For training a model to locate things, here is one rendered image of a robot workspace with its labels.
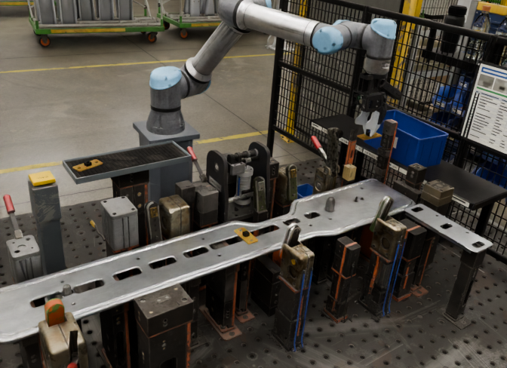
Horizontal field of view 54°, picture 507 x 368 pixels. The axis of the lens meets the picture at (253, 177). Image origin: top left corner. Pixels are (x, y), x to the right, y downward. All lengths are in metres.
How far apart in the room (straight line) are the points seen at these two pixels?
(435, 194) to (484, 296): 0.42
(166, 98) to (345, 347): 1.07
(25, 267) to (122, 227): 0.26
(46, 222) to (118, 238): 0.24
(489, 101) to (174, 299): 1.37
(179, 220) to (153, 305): 0.36
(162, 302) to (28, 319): 0.30
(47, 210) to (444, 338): 1.29
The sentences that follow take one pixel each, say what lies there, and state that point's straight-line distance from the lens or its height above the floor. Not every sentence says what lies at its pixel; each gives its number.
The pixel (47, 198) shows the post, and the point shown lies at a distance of 1.55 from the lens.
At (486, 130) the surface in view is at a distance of 2.09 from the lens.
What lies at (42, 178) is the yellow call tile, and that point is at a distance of 1.54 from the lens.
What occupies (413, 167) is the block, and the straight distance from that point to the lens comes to 1.95.
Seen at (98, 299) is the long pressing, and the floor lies 1.00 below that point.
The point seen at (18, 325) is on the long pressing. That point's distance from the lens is 1.29.
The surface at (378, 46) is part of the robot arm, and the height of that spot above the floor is 1.55.
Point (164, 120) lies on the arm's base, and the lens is 1.94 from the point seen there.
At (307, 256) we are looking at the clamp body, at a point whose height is 1.04.
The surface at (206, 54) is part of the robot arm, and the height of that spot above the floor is 1.40.
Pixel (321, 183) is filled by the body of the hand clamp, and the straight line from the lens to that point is 1.87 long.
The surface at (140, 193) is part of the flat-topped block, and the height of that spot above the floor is 1.05.
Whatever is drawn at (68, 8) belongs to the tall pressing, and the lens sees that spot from 8.28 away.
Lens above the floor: 1.85
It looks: 27 degrees down
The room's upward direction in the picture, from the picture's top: 5 degrees clockwise
